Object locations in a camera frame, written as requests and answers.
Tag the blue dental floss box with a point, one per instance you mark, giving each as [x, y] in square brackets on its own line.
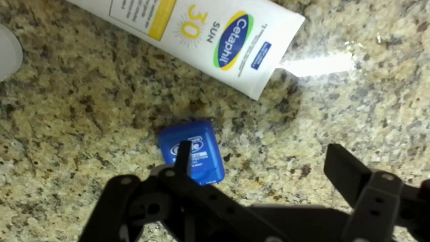
[209, 153]

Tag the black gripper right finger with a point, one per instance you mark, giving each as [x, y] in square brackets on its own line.
[344, 170]

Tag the tall white lotion tube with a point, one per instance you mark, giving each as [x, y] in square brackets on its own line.
[8, 54]

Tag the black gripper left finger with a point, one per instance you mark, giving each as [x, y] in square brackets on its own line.
[183, 157]

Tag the white sunscreen tube yellow cap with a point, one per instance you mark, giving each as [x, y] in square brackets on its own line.
[202, 32]

